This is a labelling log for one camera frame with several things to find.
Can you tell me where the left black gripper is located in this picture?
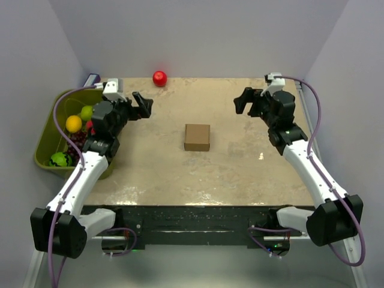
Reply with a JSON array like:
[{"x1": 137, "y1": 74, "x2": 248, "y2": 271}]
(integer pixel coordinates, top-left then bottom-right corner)
[{"x1": 108, "y1": 92, "x2": 153, "y2": 138}]

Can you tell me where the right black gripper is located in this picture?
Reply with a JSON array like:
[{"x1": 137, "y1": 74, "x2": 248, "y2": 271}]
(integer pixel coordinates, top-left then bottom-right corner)
[{"x1": 233, "y1": 88, "x2": 277, "y2": 128}]

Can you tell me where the brown cardboard box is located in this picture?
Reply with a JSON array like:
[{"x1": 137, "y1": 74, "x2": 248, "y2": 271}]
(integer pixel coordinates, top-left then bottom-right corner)
[{"x1": 184, "y1": 124, "x2": 211, "y2": 152}]

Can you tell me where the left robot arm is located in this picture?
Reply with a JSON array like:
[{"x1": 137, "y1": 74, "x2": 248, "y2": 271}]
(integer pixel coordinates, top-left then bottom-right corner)
[{"x1": 30, "y1": 92, "x2": 154, "y2": 259}]

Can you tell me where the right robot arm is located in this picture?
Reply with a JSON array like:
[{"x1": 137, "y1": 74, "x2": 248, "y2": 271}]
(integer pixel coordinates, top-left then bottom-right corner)
[{"x1": 233, "y1": 87, "x2": 363, "y2": 247}]

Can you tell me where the purple white box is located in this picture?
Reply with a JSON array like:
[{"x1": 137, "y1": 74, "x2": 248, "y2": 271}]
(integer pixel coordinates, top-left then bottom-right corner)
[{"x1": 83, "y1": 73, "x2": 103, "y2": 89}]

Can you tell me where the red apple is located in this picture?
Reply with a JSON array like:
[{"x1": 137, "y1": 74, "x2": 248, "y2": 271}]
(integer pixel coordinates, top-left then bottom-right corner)
[{"x1": 152, "y1": 70, "x2": 167, "y2": 87}]

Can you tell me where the yellow lemon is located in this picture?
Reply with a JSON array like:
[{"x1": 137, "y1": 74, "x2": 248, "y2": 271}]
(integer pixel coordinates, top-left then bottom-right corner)
[{"x1": 65, "y1": 115, "x2": 82, "y2": 134}]

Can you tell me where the purple grapes bunch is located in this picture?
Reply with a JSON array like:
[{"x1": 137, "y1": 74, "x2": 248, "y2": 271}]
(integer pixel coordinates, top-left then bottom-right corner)
[{"x1": 66, "y1": 130, "x2": 86, "y2": 163}]

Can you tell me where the green plastic bin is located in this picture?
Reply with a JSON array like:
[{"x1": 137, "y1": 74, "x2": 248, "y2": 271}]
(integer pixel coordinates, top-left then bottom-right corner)
[{"x1": 34, "y1": 89, "x2": 102, "y2": 179}]

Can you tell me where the small watermelon toy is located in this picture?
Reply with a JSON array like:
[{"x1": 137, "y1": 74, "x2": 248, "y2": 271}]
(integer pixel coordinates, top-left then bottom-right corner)
[{"x1": 49, "y1": 152, "x2": 73, "y2": 167}]

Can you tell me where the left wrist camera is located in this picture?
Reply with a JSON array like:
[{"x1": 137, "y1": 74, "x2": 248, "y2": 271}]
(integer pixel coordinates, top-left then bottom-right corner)
[{"x1": 103, "y1": 78, "x2": 125, "y2": 101}]

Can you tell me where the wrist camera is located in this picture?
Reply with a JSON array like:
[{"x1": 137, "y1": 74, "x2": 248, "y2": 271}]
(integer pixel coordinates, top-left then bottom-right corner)
[
  {"x1": 103, "y1": 78, "x2": 125, "y2": 101},
  {"x1": 260, "y1": 73, "x2": 286, "y2": 96}
]

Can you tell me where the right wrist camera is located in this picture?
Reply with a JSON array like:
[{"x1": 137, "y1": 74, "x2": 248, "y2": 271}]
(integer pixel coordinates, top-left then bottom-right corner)
[{"x1": 260, "y1": 73, "x2": 286, "y2": 96}]

